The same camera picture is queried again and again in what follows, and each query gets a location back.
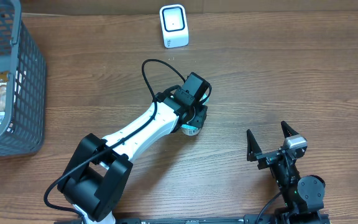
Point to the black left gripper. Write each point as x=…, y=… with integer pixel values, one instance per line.
x=201, y=115

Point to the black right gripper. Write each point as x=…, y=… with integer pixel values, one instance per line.
x=270, y=156

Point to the green lid small jar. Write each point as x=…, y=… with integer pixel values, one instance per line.
x=190, y=130

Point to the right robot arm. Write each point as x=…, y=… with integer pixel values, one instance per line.
x=300, y=198

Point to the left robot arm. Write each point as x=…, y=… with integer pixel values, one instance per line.
x=98, y=171

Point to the grey plastic mesh basket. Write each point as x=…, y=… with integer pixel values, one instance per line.
x=22, y=130

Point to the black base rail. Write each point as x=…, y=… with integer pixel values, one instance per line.
x=246, y=219

